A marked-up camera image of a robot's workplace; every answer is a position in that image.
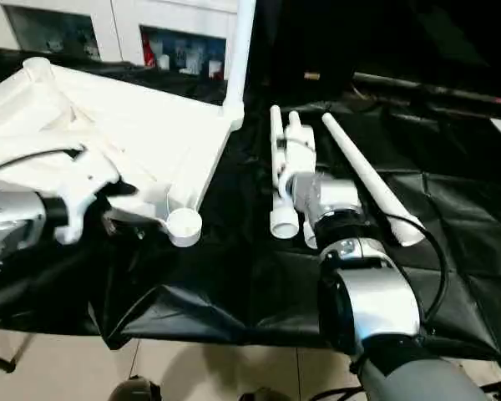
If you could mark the dark left robot foot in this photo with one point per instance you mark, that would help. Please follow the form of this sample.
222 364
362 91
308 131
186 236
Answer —
135 388

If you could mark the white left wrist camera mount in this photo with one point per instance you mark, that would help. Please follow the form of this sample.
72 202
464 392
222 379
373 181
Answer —
87 184

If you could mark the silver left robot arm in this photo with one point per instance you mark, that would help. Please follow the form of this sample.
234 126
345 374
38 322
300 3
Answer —
8 225

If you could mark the white plastic table top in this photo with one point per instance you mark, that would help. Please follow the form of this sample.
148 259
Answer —
150 138

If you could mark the white plastic table leg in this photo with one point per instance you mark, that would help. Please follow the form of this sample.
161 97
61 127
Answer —
367 167
238 62
294 119
275 133

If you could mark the white cup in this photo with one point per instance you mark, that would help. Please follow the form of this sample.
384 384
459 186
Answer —
163 62

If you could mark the white cabinet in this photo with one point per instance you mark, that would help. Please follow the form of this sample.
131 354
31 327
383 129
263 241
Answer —
121 25

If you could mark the black stand foot bar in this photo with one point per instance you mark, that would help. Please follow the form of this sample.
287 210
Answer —
0 361

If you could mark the red bottle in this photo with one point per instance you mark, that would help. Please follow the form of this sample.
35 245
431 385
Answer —
149 53

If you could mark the dark right robot foot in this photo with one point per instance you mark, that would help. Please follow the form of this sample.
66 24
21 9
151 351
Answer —
259 396

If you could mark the black rod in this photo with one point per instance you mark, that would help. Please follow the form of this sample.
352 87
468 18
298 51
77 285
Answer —
434 88

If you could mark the dark robot foot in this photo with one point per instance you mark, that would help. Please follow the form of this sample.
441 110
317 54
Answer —
259 396
135 388

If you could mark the black box with gold label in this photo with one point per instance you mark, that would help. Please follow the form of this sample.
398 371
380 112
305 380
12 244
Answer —
309 42

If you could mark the black mat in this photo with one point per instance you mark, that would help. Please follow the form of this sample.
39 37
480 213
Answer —
442 209

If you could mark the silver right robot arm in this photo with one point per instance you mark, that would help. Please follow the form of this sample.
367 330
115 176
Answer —
371 288

